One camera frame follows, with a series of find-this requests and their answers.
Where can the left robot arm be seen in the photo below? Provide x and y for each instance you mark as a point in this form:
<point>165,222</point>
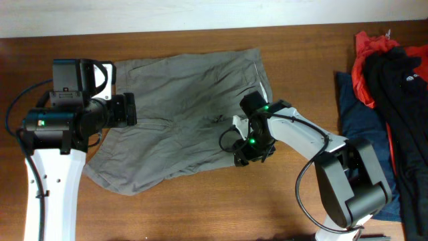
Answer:
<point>55,138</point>

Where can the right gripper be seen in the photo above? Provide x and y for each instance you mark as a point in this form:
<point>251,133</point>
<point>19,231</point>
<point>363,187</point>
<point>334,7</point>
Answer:
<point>245,153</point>

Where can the black garment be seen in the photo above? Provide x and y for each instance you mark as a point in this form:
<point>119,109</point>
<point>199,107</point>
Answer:
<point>413,195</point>

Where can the blue denim garment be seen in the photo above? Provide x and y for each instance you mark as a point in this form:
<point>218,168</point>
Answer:
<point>359,121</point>

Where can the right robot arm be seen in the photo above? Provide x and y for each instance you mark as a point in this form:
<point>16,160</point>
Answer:
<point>352,185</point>

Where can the grey shorts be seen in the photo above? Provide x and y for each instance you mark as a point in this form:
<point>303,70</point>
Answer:
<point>184,104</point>

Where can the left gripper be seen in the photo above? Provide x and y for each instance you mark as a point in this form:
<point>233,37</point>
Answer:
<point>125,108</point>

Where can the red garment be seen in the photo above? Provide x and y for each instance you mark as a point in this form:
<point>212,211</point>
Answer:
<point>362,73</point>

